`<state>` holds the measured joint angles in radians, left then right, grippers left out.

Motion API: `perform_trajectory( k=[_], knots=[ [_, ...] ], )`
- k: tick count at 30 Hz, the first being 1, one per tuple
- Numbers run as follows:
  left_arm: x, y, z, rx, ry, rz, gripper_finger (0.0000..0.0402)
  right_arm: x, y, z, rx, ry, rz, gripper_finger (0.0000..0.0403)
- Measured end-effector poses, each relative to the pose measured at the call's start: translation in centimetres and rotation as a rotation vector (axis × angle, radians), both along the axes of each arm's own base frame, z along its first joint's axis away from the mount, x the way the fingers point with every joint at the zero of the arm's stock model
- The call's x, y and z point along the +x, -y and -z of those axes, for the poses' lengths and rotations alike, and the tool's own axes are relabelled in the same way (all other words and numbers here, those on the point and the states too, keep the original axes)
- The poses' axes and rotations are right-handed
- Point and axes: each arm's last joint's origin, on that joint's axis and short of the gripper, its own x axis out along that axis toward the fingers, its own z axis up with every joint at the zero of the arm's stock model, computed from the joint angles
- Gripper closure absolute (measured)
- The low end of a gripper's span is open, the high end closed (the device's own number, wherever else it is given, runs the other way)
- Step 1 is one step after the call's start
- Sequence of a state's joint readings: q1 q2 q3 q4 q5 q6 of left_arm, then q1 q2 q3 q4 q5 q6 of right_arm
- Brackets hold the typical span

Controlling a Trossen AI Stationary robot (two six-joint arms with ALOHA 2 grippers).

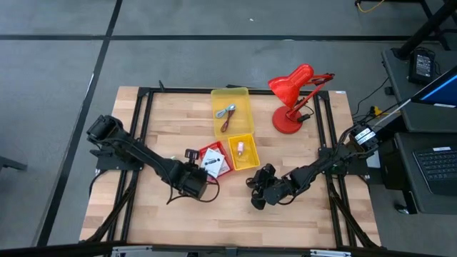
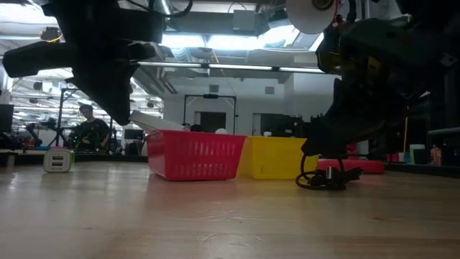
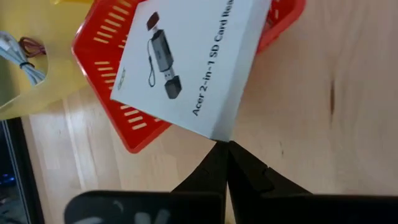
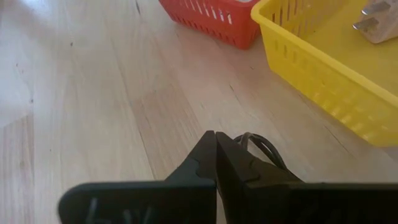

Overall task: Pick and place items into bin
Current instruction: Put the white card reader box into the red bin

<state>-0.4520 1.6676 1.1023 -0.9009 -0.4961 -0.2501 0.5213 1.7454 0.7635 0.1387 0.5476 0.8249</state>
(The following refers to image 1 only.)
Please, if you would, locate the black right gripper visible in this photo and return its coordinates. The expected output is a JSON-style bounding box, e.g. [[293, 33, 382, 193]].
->
[[246, 163, 292, 211]]

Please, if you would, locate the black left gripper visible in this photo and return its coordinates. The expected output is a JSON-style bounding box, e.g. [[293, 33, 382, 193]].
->
[[174, 148, 210, 201]]

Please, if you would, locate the white card with black print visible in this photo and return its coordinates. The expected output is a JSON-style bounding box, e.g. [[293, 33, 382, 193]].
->
[[200, 148, 225, 179]]

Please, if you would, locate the maroon cable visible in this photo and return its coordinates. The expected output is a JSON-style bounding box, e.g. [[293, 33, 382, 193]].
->
[[220, 109, 236, 133]]

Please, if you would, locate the large translucent yellow bin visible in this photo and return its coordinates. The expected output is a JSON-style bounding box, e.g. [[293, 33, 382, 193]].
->
[[210, 86, 256, 138]]

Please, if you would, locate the small yellow slotted basket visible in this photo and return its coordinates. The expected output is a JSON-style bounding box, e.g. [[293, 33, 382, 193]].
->
[[227, 133, 261, 171]]

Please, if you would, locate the small red slotted basket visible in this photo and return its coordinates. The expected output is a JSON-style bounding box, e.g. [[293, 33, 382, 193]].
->
[[199, 141, 235, 183]]

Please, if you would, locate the red desk lamp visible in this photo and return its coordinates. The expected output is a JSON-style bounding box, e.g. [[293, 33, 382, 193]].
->
[[267, 64, 336, 135]]

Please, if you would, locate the white paper sheet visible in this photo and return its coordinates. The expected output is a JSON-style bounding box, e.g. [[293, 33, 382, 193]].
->
[[366, 151, 381, 168]]

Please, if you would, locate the dark chair base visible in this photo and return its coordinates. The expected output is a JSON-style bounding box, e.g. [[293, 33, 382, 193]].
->
[[0, 156, 29, 173]]

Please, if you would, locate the black side desk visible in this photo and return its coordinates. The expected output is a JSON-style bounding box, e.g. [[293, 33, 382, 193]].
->
[[380, 46, 457, 215]]

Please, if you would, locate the black laptop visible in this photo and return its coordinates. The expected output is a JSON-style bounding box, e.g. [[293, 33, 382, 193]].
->
[[410, 144, 457, 197]]

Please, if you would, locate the black power adapter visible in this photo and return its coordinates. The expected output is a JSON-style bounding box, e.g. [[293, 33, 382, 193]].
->
[[408, 48, 437, 86]]

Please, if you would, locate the monitor with blue screen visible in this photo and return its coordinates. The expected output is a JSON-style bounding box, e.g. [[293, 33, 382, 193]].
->
[[410, 66, 457, 108]]

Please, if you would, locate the black slanted desk beam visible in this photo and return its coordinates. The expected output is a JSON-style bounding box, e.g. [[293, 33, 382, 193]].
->
[[392, 0, 457, 61]]

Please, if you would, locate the black aluminium table frame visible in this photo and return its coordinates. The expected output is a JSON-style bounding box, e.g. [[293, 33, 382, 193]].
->
[[79, 85, 382, 251]]

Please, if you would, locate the silver frame bracket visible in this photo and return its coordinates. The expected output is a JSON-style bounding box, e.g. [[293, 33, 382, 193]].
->
[[111, 245, 154, 257], [308, 248, 353, 257]]

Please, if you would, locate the black floor cable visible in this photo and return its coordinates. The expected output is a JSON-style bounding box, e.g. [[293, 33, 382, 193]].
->
[[351, 76, 392, 119]]

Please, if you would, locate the yellow floor cable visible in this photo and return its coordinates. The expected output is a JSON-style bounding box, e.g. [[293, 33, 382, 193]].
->
[[356, 0, 386, 14]]

